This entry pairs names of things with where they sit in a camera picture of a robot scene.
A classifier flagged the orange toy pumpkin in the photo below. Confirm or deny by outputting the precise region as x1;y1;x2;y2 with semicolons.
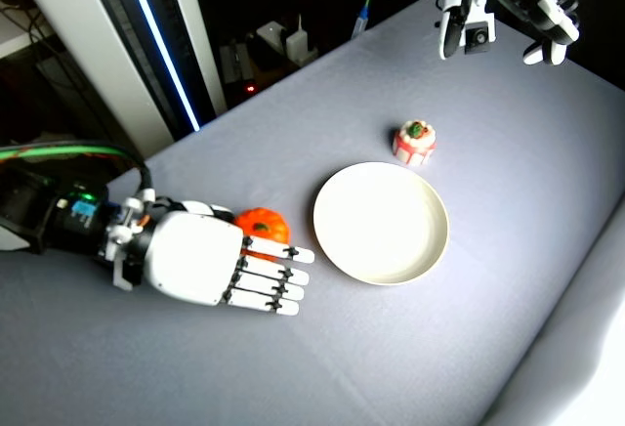
232;207;292;264

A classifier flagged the small toy cupcake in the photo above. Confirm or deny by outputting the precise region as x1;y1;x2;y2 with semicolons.
393;119;438;167

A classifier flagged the cream round plate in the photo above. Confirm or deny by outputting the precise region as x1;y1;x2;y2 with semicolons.
312;161;450;287

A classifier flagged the grey table cloth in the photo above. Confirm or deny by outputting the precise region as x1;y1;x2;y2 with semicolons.
0;0;625;426

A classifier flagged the white plug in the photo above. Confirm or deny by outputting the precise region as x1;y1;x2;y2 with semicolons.
256;21;287;56

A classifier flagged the white power adapter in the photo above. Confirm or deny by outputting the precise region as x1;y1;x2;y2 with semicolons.
285;14;318;68

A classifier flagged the white column with blue light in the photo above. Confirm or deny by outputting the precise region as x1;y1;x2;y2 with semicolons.
4;0;229;158

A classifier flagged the white shelf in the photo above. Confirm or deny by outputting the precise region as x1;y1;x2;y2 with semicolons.
0;3;55;61

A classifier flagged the wrist camera with white bracket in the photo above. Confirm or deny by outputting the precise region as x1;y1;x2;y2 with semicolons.
463;5;497;55

